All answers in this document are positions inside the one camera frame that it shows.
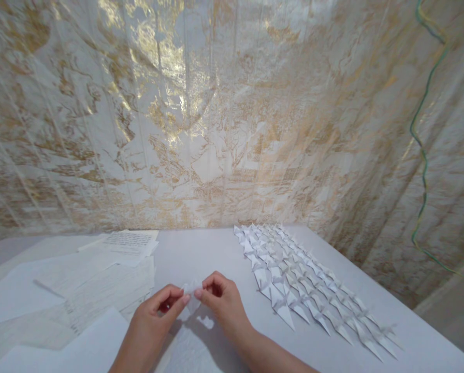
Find person's right hand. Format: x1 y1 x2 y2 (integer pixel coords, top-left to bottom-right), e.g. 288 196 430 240
195 270 253 339

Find person's left hand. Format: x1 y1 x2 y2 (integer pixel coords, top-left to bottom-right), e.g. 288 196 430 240
128 283 192 347

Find person's right thumb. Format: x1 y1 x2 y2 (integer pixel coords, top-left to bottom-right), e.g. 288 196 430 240
195 289 219 311

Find person's right index finger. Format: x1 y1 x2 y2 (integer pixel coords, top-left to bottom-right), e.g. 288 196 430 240
202 270 229 291

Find person's left index finger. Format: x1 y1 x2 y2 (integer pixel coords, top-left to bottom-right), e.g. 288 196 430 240
152 283 187 305

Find person's left thumb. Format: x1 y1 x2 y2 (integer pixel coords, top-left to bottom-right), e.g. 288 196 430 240
166 293 192 316

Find white paper crane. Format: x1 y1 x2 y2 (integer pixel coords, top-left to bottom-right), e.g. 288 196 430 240
179 280 214 329

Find rows of white origami cranes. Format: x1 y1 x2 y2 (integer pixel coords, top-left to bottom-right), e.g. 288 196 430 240
233 223 405 362

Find pile of paper sheets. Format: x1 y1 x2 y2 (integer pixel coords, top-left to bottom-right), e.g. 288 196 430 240
0 228 217 373

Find white gold patterned curtain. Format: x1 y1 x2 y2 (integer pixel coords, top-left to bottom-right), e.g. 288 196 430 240
0 0 464 311

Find green yellow twisted cable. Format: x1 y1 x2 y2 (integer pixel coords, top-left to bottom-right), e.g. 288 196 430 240
409 0 464 281

